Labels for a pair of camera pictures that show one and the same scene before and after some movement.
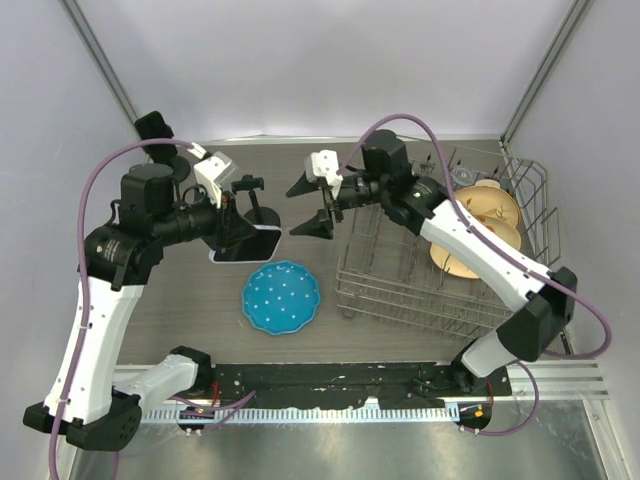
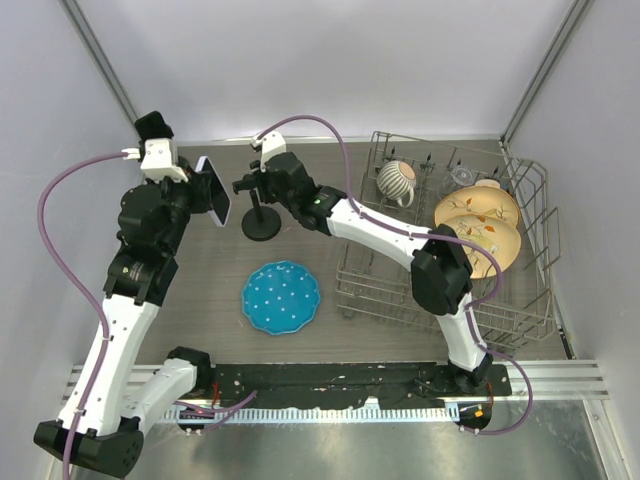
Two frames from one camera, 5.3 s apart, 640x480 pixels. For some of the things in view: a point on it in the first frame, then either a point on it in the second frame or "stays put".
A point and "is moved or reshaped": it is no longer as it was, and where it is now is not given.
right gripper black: x=319 y=226 -> x=260 y=182
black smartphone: x=151 y=126 stays put
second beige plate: x=490 y=200 stays put
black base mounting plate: x=351 y=385 stays put
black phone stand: x=259 y=215 stays put
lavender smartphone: x=255 y=244 is moved or reshaped
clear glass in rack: x=463 y=176 stays put
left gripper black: x=232 y=226 -> x=197 y=187
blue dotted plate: x=280 y=298 stays put
